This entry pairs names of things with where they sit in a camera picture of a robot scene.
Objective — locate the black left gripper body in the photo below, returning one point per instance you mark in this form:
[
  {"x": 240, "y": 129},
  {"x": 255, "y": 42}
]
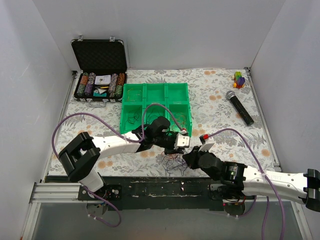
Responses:
[{"x": 171, "y": 149}]

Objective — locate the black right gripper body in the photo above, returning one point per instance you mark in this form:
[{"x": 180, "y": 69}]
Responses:
[{"x": 191, "y": 157}]

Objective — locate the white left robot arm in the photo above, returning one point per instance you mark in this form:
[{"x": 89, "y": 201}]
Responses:
[{"x": 81, "y": 154}]

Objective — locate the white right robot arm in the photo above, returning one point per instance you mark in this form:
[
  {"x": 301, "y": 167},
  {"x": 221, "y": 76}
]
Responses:
[{"x": 238, "y": 180}]

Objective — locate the green compartment tray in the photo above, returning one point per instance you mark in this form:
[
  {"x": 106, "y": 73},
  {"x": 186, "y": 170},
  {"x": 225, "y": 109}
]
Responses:
[{"x": 137, "y": 103}]

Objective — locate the floral patterned table mat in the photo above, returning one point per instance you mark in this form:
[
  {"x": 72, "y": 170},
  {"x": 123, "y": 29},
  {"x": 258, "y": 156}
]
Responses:
[{"x": 212, "y": 114}]

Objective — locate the black microphone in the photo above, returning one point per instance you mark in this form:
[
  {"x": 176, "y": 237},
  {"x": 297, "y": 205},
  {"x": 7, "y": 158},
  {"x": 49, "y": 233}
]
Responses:
[{"x": 231, "y": 96}]

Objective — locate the colourful toy block figure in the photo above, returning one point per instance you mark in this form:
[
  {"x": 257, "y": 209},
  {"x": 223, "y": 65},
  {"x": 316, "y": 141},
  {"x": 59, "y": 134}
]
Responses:
[{"x": 238, "y": 80}]

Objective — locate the black poker chip case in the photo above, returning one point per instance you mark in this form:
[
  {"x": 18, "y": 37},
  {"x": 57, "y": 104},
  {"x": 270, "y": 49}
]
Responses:
[{"x": 100, "y": 56}]

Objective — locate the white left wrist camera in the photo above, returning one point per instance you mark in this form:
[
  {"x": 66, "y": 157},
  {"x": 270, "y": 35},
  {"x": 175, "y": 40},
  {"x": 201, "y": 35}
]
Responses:
[{"x": 182, "y": 140}]

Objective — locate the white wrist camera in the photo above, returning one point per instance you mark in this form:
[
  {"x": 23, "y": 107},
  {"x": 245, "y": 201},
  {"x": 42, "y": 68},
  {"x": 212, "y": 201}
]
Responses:
[
  {"x": 207, "y": 143},
  {"x": 182, "y": 140}
]

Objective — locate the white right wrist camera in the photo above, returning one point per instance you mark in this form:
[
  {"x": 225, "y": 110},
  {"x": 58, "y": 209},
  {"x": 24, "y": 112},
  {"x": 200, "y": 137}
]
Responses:
[{"x": 207, "y": 143}]

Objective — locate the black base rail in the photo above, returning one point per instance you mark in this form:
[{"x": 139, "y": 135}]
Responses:
[{"x": 160, "y": 193}]

